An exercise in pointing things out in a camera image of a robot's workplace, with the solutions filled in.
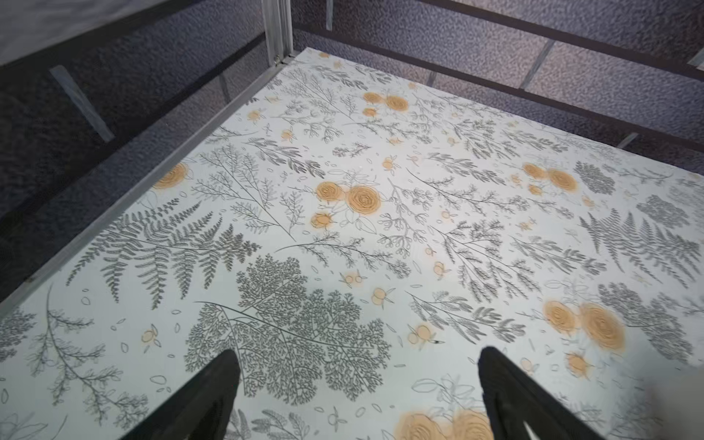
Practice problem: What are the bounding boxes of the clear bubble wrap sheet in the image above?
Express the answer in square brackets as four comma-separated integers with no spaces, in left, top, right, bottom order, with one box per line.
[643,364,703,440]

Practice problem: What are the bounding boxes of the aluminium frame post left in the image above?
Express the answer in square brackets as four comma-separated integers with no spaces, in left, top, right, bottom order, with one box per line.
[261,0,294,66]

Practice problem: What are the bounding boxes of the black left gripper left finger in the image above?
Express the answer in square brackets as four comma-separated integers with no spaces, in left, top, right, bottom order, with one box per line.
[124,349,240,439]

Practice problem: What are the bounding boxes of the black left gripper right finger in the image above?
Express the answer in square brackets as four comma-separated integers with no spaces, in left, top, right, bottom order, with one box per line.
[478,346,601,439]

